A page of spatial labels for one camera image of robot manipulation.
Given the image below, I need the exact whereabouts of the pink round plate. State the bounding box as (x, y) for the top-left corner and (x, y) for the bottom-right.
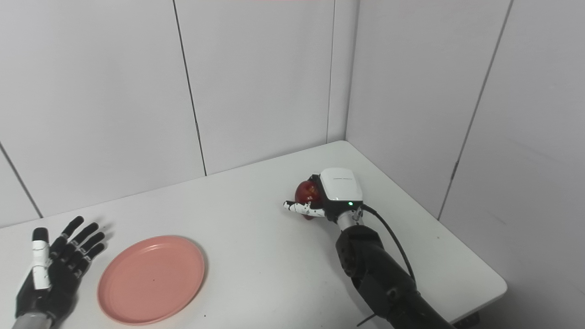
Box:
(97, 235), (206, 325)

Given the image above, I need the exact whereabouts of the red apple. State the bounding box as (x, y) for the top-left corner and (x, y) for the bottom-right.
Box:
(295, 181), (320, 221)

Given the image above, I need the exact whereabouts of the black and white left hand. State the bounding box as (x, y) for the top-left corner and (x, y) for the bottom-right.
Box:
(15, 216), (106, 320)

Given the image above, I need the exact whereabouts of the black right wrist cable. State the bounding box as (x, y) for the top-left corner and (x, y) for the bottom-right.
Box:
(356, 204), (418, 327)

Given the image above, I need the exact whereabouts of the black and white right hand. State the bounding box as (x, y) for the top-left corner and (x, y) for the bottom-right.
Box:
(283, 168), (364, 223)

